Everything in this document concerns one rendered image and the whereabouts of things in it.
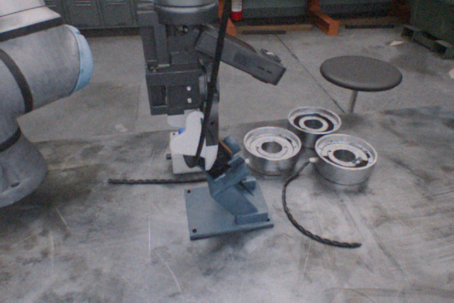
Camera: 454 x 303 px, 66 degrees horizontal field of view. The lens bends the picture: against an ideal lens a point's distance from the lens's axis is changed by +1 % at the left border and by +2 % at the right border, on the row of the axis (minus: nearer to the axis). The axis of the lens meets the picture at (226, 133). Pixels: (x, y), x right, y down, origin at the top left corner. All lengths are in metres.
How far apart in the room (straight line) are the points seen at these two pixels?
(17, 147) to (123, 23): 3.32
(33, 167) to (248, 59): 0.43
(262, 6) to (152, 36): 4.13
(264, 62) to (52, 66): 0.37
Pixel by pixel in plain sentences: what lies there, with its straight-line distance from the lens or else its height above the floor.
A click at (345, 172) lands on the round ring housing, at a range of 0.62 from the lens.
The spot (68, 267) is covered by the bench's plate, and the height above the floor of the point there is 0.80.
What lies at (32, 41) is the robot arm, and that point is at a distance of 0.64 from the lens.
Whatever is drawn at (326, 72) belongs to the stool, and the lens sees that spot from 1.52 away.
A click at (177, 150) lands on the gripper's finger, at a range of 0.44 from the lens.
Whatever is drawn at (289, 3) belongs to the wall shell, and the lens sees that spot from 4.61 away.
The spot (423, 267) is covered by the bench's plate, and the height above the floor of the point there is 0.80.
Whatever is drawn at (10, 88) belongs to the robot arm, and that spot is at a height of 0.98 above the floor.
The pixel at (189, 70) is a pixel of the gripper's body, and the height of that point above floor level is 1.06.
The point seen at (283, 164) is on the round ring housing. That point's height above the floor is 0.83.
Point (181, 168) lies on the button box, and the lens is 0.63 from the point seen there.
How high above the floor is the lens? 1.21
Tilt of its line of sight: 34 degrees down
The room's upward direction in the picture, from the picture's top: straight up
